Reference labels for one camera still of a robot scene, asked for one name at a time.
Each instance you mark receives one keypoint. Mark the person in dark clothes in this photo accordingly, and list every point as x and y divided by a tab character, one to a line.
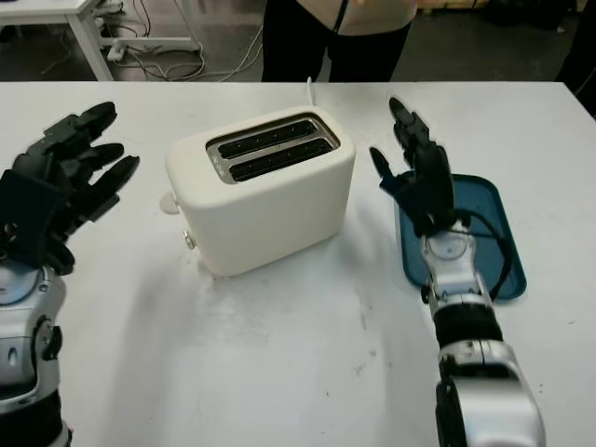
579	60

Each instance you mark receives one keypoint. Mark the person in black trousers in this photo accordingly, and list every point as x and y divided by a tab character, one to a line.
326	51

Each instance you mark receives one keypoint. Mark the white desk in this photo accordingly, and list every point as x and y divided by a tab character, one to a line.
70	9

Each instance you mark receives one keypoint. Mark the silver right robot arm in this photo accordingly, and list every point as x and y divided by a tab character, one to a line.
465	326

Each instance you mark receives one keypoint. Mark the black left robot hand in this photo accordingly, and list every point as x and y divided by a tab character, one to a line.
79	172

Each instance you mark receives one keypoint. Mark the white power strip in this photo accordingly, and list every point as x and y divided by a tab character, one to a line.
116	52

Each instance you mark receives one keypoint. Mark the teal plastic tray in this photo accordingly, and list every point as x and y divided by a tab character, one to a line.
484	205

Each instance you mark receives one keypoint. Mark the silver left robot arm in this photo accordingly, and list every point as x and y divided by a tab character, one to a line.
23	335

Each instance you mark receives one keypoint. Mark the cream two-slot toaster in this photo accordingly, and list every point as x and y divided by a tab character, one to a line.
265	219

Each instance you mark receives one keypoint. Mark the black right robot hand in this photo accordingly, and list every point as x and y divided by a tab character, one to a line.
430	186

